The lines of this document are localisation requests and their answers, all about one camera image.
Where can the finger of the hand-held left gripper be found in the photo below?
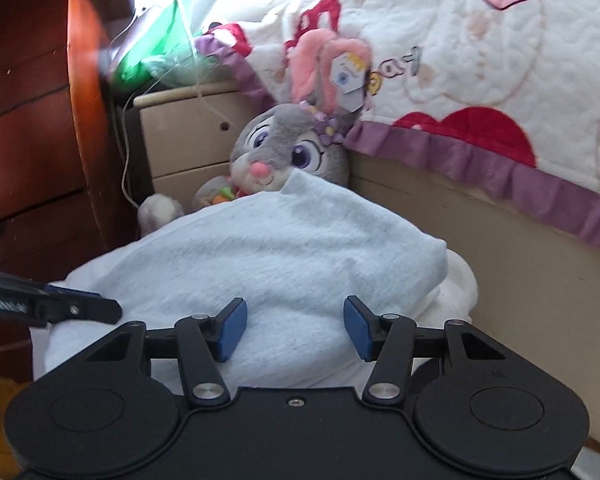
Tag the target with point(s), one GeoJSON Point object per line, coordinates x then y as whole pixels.
{"type": "Point", "coordinates": [80, 307]}

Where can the grey plush rabbit toy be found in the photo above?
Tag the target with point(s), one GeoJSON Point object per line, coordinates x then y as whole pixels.
{"type": "Point", "coordinates": [280, 135]}

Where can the beige nightstand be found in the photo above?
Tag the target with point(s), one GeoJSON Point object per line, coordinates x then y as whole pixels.
{"type": "Point", "coordinates": [190, 125]}

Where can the white folded garment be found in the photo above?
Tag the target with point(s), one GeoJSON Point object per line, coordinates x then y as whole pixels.
{"type": "Point", "coordinates": [450, 285]}

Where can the light grey printed t-shirt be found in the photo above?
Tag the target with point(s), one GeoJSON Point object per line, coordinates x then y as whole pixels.
{"type": "Point", "coordinates": [260, 250]}

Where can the white bear print quilt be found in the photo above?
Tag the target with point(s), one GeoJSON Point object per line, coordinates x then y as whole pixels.
{"type": "Point", "coordinates": [480, 60]}

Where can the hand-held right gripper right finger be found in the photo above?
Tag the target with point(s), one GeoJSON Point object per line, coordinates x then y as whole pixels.
{"type": "Point", "coordinates": [357, 327]}

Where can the brown wooden cabinet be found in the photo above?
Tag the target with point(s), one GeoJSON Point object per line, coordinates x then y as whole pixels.
{"type": "Point", "coordinates": [25, 110]}

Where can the green plastic bag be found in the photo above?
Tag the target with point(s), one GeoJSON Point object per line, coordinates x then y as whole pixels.
{"type": "Point", "coordinates": [155, 35]}

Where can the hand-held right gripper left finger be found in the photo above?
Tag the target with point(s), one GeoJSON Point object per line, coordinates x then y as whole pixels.
{"type": "Point", "coordinates": [232, 330]}

